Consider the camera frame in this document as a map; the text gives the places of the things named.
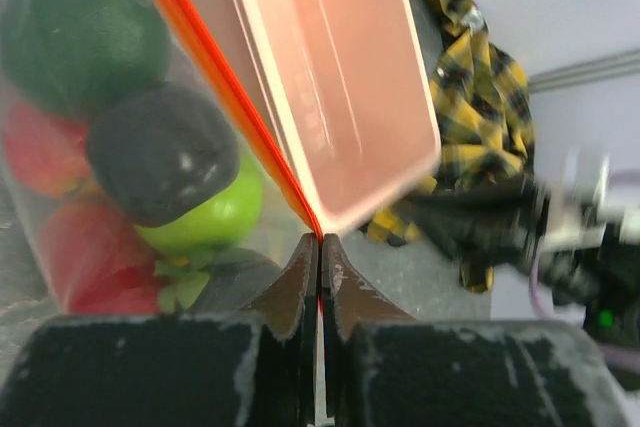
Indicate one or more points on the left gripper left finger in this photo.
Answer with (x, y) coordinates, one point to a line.
(284, 379)

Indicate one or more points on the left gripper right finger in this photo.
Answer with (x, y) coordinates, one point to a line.
(347, 300)

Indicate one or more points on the clear zip top bag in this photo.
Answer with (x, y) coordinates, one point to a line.
(202, 280)

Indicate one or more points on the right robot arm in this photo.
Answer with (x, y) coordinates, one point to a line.
(569, 239)

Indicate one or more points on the green fake apple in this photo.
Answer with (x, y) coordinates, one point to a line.
(223, 220)

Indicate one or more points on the dark fake plum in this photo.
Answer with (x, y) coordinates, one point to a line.
(162, 152)

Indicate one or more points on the red fake tomato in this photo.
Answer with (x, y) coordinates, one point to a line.
(44, 153)

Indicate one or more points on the dark green fake avocado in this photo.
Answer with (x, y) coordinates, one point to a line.
(74, 58)

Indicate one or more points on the yellow plaid shirt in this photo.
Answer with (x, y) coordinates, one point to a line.
(480, 112)

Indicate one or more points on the pink plastic bin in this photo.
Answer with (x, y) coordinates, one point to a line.
(341, 86)

